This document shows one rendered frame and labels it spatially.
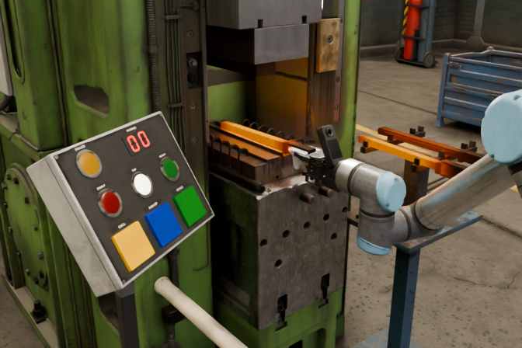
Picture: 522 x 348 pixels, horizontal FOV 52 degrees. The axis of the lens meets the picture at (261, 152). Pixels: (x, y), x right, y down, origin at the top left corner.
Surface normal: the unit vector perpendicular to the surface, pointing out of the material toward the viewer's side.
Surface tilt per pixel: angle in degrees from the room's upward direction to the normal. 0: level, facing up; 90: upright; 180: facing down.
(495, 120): 84
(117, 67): 89
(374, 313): 0
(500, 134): 84
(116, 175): 60
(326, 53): 90
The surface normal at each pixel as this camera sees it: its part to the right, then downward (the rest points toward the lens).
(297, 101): -0.77, 0.21
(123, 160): 0.78, -0.35
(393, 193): 0.64, 0.18
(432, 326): 0.00, -0.94
